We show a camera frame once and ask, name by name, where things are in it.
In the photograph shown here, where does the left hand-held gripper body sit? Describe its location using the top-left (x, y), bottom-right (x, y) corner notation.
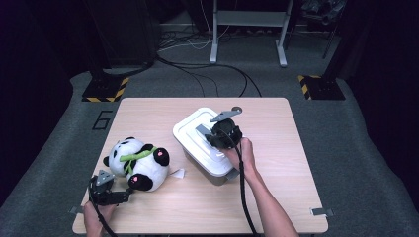
top-left (88, 170), bottom-right (117, 207)

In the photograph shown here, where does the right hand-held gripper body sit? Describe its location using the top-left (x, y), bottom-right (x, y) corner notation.
top-left (210, 109), bottom-right (244, 150)

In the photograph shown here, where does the white box lid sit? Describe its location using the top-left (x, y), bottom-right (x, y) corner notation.
top-left (172, 107), bottom-right (238, 178)

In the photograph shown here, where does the black white panda plush toy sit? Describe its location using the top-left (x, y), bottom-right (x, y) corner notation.
top-left (102, 136), bottom-right (186, 193)

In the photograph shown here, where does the translucent grey storage box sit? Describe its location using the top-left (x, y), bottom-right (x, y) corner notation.
top-left (181, 144), bottom-right (241, 187)

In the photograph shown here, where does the person's left hand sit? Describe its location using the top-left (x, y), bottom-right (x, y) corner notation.
top-left (82, 200), bottom-right (117, 237)

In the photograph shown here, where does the person's right hand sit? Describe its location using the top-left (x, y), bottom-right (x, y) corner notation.
top-left (220, 137), bottom-right (261, 182)

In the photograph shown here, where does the black yellow striped stand base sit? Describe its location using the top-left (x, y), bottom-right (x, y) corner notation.
top-left (297, 74), bottom-right (346, 101)
top-left (81, 76), bottom-right (130, 103)

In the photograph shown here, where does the dark equipment pile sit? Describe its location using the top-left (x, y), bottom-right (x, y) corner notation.
top-left (300, 0), bottom-right (347, 27)

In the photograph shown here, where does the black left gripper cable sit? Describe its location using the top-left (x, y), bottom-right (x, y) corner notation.
top-left (88, 177), bottom-right (118, 237)

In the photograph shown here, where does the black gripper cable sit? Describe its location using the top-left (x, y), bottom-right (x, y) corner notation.
top-left (88, 177), bottom-right (118, 237)
top-left (230, 129), bottom-right (260, 237)

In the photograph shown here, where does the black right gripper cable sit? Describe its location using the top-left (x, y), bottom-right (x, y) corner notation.
top-left (230, 129), bottom-right (260, 237)

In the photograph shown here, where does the black floor cable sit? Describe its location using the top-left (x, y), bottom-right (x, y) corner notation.
top-left (155, 53), bottom-right (264, 99)

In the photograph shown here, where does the white floor cable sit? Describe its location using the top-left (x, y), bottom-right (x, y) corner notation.
top-left (157, 0), bottom-right (231, 53)

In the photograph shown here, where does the white metal table frame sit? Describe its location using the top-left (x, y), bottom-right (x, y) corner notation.
top-left (209, 0), bottom-right (294, 68)

